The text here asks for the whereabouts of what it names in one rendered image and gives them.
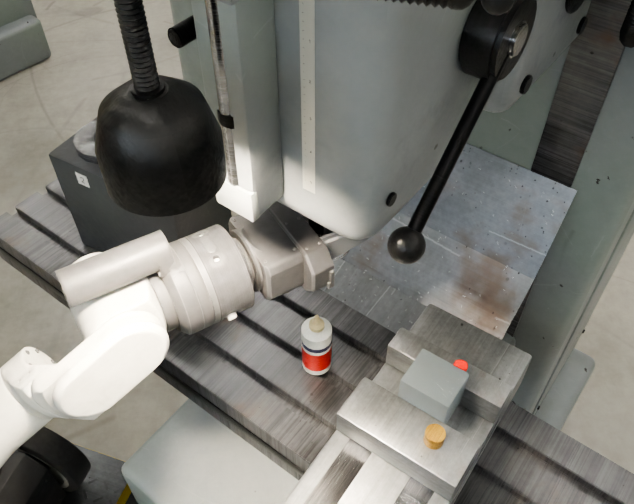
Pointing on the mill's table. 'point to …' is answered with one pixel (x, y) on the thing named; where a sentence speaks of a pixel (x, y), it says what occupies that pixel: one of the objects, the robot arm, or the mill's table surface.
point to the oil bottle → (316, 345)
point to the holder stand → (85, 198)
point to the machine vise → (464, 342)
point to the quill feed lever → (505, 51)
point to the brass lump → (434, 436)
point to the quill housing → (359, 103)
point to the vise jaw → (406, 438)
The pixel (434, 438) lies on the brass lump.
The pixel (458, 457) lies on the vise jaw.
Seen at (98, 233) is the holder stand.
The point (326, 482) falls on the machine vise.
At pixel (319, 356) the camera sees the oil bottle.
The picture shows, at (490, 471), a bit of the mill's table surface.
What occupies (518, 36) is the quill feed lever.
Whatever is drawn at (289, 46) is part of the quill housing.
